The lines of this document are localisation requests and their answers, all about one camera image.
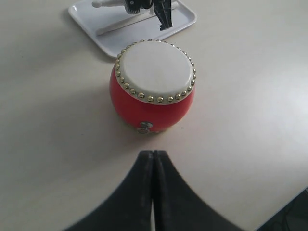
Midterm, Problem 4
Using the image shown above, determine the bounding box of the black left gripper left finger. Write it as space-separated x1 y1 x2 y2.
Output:
66 151 154 231

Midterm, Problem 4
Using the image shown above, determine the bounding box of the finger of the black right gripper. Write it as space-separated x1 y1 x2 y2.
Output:
154 0 173 31

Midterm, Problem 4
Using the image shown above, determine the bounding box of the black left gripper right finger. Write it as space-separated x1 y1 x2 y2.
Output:
153 151 240 231

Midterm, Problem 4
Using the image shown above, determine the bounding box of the long wooden drumstick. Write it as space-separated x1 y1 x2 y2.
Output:
96 13 155 36

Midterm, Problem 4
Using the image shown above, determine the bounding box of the short wooden drumstick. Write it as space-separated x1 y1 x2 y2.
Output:
92 0 124 8

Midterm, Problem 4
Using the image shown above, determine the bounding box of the red small drum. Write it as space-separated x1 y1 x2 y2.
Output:
109 39 196 134

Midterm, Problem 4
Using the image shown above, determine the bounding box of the white rectangular tray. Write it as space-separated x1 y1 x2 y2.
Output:
68 0 197 58

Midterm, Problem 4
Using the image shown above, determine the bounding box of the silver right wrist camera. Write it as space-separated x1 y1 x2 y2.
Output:
124 0 154 14

